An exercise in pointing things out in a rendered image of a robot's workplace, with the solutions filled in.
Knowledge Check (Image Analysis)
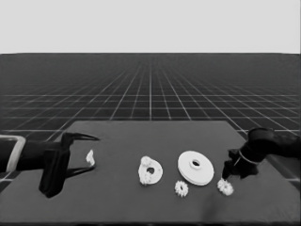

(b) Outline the large thick white disc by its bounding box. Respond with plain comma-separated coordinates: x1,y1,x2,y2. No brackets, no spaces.
177,150,215,186

